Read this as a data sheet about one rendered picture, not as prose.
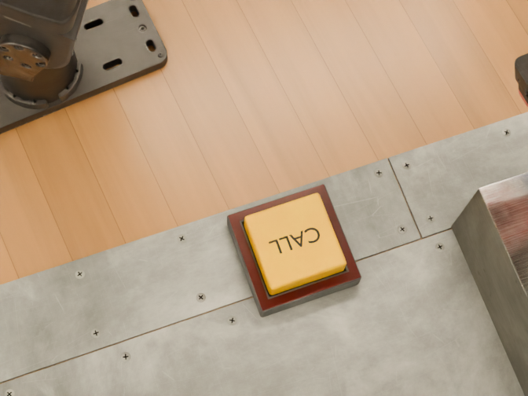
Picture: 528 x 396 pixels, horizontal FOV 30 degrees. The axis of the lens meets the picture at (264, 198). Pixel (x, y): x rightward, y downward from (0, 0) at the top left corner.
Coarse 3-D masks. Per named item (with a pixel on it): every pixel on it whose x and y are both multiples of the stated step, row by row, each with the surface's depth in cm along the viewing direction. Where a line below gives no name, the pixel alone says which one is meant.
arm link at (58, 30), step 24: (0, 0) 63; (24, 0) 62; (48, 0) 62; (72, 0) 62; (0, 24) 66; (24, 24) 65; (48, 24) 64; (72, 24) 65; (48, 48) 67; (72, 48) 67
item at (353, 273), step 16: (304, 192) 75; (320, 192) 75; (256, 208) 75; (336, 224) 75; (240, 240) 74; (352, 256) 74; (256, 272) 73; (352, 272) 74; (256, 288) 73; (304, 288) 73; (320, 288) 73; (272, 304) 72
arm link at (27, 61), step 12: (12, 36) 66; (24, 36) 66; (0, 48) 67; (12, 48) 67; (24, 48) 66; (36, 48) 66; (0, 60) 69; (12, 60) 69; (24, 60) 68; (36, 60) 68; (48, 60) 68; (0, 72) 71; (12, 72) 71; (24, 72) 70; (36, 72) 70
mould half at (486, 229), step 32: (480, 192) 69; (512, 192) 69; (480, 224) 71; (512, 224) 68; (480, 256) 73; (512, 256) 67; (480, 288) 75; (512, 288) 68; (512, 320) 70; (512, 352) 73
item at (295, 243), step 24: (264, 216) 73; (288, 216) 73; (312, 216) 73; (264, 240) 72; (288, 240) 72; (312, 240) 73; (336, 240) 73; (264, 264) 72; (288, 264) 72; (312, 264) 72; (336, 264) 72; (288, 288) 73
